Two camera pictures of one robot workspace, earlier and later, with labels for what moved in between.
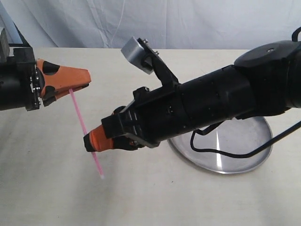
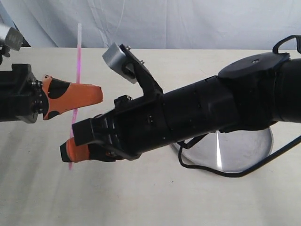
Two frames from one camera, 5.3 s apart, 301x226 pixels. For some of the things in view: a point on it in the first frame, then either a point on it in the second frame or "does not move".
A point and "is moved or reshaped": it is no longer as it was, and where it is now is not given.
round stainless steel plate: (242, 135) does not move
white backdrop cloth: (167, 24) does not move
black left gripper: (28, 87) -> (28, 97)
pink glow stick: (77, 111) is moved or reshaped
